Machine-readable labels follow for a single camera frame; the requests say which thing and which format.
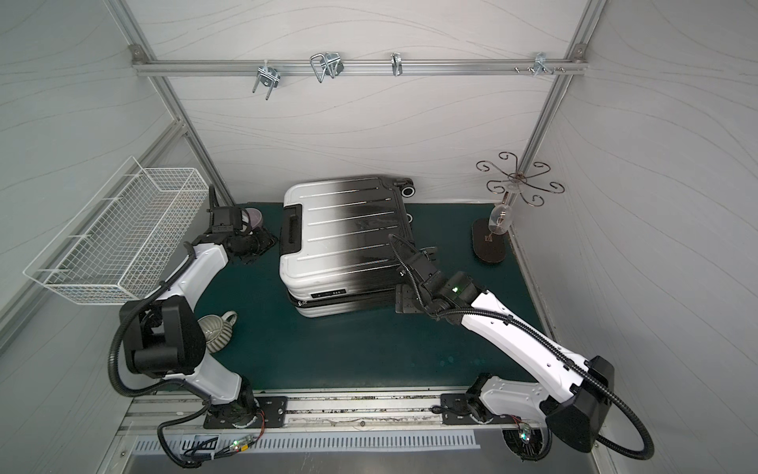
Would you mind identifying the black and white hardshell suitcase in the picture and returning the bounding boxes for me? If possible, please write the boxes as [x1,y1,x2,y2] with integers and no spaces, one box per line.
[280,176,416,318]

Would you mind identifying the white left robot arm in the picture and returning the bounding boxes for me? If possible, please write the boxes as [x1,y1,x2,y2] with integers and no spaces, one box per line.
[107,205,276,426]

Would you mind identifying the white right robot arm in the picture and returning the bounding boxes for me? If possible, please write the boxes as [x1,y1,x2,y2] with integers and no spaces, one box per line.
[393,244,616,460]

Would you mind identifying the purple ceramic bowl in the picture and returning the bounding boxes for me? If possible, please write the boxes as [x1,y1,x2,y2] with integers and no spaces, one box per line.
[242,207,264,231]

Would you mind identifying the dark oval stand base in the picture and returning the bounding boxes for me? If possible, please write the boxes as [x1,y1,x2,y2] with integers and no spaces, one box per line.
[471,218,507,265]

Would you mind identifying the clear wine glass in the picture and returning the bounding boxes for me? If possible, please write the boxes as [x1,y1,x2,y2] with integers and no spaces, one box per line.
[488,203,513,235]

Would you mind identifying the grey ribbed ceramic mug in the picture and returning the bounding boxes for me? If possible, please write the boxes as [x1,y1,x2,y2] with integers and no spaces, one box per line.
[197,311,238,354]

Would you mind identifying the black cooling fan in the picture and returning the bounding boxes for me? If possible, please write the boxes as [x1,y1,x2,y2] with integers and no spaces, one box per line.
[501,430,548,462]

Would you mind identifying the aluminium top crossbar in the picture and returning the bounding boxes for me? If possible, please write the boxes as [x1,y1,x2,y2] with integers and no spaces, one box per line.
[132,56,588,77]

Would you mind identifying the white vented strip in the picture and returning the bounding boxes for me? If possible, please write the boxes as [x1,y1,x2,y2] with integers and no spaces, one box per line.
[131,430,481,455]

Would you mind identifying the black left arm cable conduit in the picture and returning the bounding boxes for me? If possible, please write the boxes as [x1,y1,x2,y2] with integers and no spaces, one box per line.
[107,242,208,398]

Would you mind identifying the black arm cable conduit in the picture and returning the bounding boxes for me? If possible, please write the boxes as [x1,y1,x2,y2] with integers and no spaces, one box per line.
[107,242,208,398]
[437,307,655,461]

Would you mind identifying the white wire basket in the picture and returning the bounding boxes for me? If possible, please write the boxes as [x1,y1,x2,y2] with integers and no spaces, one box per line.
[23,157,208,305]

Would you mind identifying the metal bracket hook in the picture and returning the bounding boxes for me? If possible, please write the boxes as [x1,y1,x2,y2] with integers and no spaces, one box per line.
[309,53,345,83]
[513,53,565,76]
[251,61,281,101]
[390,53,403,77]

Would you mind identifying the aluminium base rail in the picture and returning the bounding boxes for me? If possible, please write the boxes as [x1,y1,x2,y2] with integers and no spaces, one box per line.
[114,387,605,436]

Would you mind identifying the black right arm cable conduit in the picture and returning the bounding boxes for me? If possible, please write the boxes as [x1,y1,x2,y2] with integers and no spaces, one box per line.
[437,307,655,461]

